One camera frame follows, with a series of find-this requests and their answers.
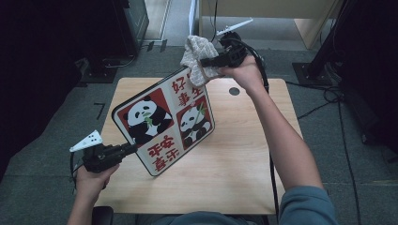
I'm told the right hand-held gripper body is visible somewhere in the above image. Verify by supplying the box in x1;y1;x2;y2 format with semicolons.
216;18;253;68

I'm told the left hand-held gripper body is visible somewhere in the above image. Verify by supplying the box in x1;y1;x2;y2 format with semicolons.
69;129;123;173

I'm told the grey patterned cloth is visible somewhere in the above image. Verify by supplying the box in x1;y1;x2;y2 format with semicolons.
180;35;224;88

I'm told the panda picture board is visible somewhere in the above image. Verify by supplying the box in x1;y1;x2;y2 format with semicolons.
111;67;216;177

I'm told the person's left hand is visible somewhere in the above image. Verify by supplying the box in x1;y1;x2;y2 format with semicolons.
75;163;120;198

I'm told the person's right hand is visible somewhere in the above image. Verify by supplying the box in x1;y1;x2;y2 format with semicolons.
219;55;267;95

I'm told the black floor tape corner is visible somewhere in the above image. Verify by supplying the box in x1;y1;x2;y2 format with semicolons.
93;102;107;121

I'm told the light wooden desk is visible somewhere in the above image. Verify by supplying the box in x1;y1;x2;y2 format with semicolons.
198;0;343;51

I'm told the dark cabinet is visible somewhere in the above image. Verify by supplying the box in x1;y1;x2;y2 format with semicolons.
112;0;150;57

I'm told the person's blue-grey shirt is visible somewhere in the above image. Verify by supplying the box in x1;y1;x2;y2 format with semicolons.
168;186;340;225

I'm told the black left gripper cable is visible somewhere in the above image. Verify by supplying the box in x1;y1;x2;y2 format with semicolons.
69;151;84;191

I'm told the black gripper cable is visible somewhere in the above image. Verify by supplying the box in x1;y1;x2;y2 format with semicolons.
69;151;84;191
229;37;281;224

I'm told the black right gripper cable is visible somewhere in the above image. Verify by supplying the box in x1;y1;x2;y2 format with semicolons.
229;37;281;224

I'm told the black hanging cable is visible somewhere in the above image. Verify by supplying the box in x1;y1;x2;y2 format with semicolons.
200;0;219;49

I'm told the black stand base plate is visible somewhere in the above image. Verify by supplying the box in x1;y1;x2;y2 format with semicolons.
78;57;119;84
292;61;333;87

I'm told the short black floor cable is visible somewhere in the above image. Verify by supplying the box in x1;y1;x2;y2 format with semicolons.
296;97;341;121

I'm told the long black floor cable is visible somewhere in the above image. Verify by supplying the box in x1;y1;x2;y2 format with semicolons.
284;80;364;225

